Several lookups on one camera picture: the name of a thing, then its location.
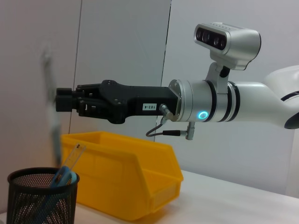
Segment black mesh pen holder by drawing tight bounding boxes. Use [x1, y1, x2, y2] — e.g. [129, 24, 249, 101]
[7, 167, 81, 224]

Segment right gripper cable with connector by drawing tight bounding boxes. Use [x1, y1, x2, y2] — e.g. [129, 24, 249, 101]
[145, 104, 197, 141]

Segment blue capped scissors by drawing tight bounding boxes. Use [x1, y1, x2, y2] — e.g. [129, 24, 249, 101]
[37, 165, 78, 219]

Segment clear plastic ruler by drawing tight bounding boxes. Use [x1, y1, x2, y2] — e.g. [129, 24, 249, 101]
[60, 143, 87, 174]

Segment yellow plastic storage bin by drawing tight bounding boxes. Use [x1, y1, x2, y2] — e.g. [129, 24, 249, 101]
[60, 131, 185, 221]

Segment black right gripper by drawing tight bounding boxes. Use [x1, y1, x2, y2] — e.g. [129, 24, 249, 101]
[100, 79, 180, 125]

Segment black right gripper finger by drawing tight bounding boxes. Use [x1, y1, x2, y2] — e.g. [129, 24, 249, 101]
[55, 96, 111, 118]
[56, 83, 104, 101]

